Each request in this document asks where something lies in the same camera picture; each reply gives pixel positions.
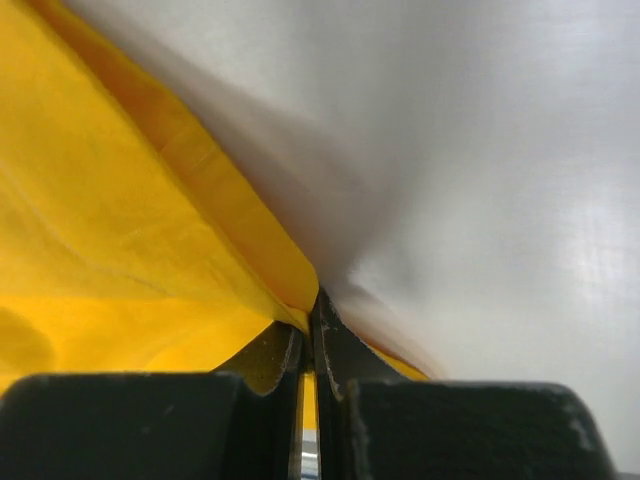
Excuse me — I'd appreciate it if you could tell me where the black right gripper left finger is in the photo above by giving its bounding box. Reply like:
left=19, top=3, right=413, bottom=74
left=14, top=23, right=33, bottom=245
left=1, top=322, right=304, bottom=479

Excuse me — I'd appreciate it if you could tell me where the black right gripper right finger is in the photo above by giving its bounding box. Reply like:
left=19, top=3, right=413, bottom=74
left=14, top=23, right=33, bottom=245
left=310, top=292, right=617, bottom=479

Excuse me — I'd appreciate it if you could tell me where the yellow pikachu cloth placemat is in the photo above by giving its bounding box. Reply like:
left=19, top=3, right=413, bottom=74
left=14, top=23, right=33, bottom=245
left=0, top=0, right=431, bottom=431

